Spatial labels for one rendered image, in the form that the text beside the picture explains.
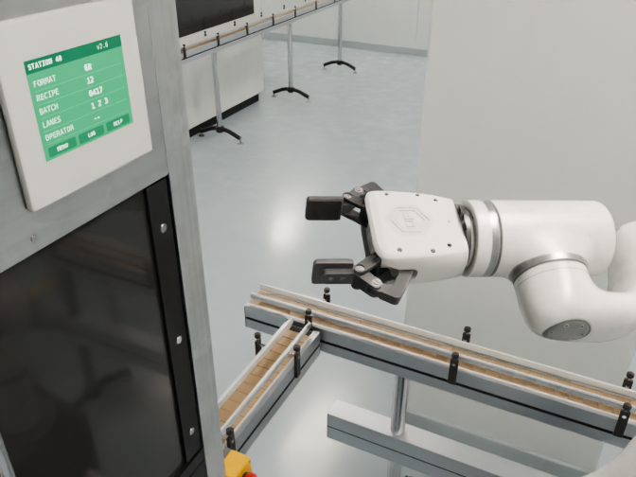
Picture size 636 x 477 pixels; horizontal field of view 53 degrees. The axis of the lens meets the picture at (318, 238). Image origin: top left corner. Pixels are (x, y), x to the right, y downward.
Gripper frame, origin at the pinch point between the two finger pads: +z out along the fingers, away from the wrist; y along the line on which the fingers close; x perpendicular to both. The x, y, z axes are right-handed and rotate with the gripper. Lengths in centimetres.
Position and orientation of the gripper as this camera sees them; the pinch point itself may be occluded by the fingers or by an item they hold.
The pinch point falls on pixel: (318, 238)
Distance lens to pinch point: 67.0
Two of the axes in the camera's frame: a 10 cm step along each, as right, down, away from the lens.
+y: 0.8, 7.2, -6.8
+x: -0.9, 6.9, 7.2
